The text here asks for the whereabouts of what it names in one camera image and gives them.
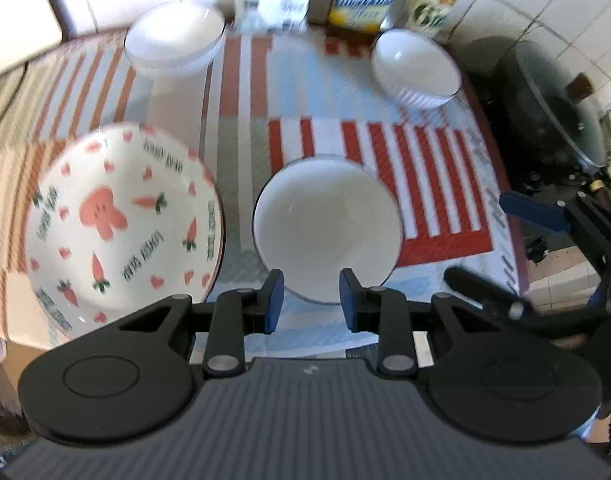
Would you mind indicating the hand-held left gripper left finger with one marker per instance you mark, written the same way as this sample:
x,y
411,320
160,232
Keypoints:
x,y
274,306

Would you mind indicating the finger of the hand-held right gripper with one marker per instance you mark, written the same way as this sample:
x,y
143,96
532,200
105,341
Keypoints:
x,y
485,292
530,211

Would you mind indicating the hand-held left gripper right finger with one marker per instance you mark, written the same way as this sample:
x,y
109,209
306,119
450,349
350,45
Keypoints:
x,y
346,306

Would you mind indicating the small white bowl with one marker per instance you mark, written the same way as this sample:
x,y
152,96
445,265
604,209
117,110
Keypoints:
x,y
325,220
415,65

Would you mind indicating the rabbit and carrot print plate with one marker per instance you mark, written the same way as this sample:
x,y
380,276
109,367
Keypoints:
x,y
110,220

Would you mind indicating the large white ribbed bowl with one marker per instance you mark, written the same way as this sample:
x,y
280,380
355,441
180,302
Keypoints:
x,y
173,30

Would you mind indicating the glass wok lid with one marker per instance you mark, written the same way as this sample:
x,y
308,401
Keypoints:
x,y
560,105

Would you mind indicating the black pot with glass lid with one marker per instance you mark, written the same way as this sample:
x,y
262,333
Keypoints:
x,y
490,75

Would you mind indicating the striped patchwork table mat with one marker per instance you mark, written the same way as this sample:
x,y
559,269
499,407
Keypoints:
x,y
305,90

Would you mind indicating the clear vinegar bottle yellow cap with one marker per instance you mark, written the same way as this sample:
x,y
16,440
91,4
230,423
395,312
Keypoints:
x,y
425,10

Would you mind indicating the white cutting board black rim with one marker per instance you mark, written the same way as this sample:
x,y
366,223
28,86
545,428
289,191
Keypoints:
x,y
15,10

